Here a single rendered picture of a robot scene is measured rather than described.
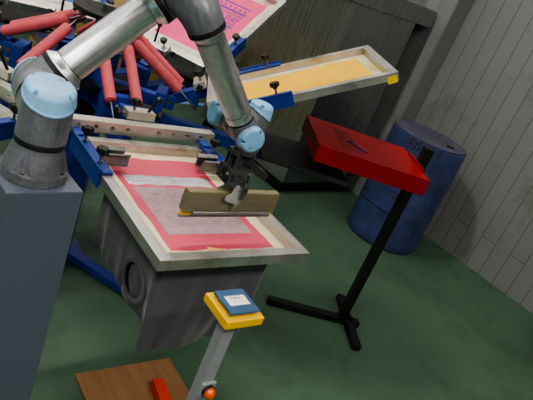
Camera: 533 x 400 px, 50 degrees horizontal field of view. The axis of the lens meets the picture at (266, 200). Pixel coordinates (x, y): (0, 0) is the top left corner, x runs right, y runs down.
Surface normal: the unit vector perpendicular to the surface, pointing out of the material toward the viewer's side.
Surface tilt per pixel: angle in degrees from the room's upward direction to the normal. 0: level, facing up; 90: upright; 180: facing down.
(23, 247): 90
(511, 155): 90
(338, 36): 90
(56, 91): 8
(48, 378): 0
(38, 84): 8
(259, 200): 90
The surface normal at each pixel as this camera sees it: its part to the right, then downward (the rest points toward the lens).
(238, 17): 0.08, -0.59
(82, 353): 0.35, -0.85
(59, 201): 0.60, 0.53
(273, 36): -0.72, 0.04
